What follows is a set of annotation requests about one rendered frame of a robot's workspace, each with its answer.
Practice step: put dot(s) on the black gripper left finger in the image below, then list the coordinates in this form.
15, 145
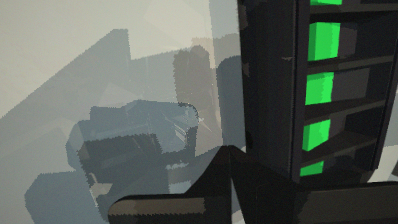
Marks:
207, 201

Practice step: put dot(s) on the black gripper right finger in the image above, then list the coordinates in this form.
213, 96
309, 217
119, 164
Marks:
267, 197

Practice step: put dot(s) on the dark grey-brown box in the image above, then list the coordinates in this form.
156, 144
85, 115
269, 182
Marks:
395, 170

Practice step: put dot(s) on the dark grey controller unit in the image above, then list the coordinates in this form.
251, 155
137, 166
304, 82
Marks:
319, 83

